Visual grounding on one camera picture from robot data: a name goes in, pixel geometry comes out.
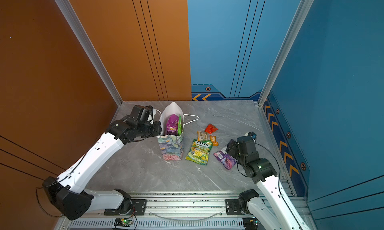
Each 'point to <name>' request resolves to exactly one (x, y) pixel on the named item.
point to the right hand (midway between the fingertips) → (229, 146)
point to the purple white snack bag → (227, 160)
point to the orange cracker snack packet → (203, 135)
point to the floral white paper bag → (171, 141)
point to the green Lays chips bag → (179, 125)
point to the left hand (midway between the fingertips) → (163, 127)
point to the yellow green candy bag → (199, 151)
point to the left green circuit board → (123, 222)
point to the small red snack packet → (211, 128)
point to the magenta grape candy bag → (172, 123)
